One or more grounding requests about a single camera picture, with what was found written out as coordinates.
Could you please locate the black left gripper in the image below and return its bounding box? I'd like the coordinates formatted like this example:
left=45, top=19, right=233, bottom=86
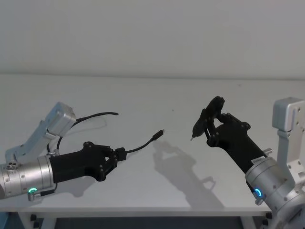
left=49, top=141, right=119, bottom=183

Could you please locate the black cable with plugs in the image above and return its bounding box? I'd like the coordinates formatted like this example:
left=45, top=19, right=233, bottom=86
left=56, top=111, right=166, bottom=161

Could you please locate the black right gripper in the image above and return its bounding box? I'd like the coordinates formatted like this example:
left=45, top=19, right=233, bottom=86
left=201, top=108, right=267, bottom=174

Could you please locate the black pen-shaped screwdriver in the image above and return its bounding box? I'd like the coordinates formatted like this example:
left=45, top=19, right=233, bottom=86
left=190, top=95, right=226, bottom=142

